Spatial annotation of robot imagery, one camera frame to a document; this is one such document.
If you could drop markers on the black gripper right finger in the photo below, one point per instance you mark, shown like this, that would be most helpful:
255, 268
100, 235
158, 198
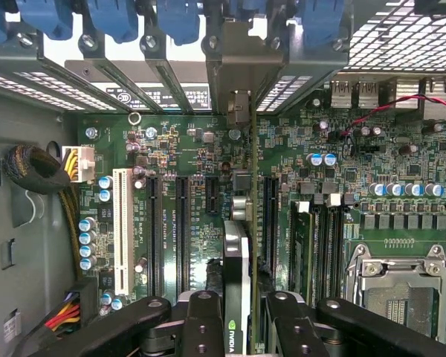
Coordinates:
375, 327

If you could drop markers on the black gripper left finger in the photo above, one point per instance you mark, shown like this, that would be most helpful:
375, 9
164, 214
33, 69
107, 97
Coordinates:
115, 327

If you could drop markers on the blue-topped capacitor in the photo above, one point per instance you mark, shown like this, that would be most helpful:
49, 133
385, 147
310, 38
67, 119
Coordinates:
395, 189
107, 298
330, 159
116, 304
416, 189
86, 251
105, 182
315, 159
86, 238
86, 225
86, 264
105, 195
435, 189
377, 189

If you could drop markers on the metal CPU socket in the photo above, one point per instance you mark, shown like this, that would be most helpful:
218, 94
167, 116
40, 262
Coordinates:
401, 282

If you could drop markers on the black long expansion slot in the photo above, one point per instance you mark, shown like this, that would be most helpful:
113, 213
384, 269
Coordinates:
183, 230
271, 223
154, 230

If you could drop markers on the white expansion slot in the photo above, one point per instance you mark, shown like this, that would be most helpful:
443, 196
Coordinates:
122, 223

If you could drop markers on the grey open PC case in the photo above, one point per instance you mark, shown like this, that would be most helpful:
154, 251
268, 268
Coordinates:
22, 230

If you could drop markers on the black short expansion slot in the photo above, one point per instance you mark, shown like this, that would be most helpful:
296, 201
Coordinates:
212, 193

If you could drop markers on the white power connector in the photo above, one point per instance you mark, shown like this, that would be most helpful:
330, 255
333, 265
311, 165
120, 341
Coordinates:
80, 163

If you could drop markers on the green Dell motherboard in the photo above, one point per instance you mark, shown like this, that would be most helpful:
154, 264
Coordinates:
193, 148

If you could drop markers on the silver rear port housing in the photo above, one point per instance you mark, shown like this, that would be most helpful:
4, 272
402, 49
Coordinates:
438, 108
341, 93
408, 93
368, 93

